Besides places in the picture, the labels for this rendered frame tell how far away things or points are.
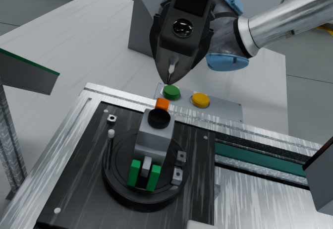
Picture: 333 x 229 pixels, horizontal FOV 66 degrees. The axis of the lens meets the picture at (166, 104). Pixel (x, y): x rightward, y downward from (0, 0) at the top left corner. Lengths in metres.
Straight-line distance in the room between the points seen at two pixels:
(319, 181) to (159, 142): 0.19
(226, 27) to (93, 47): 0.43
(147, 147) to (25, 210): 0.19
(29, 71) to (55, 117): 0.23
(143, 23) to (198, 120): 0.40
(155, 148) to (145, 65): 0.52
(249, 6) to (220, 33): 2.89
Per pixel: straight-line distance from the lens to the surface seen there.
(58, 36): 0.93
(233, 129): 0.58
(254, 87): 0.92
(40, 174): 0.44
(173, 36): 0.30
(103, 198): 0.41
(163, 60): 0.41
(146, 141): 0.34
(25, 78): 0.44
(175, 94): 0.57
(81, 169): 0.43
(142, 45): 0.88
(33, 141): 0.61
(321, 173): 0.24
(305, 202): 0.61
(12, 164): 0.46
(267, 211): 0.55
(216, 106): 0.60
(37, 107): 0.68
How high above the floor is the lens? 1.33
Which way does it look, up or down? 42 degrees down
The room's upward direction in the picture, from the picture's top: 17 degrees clockwise
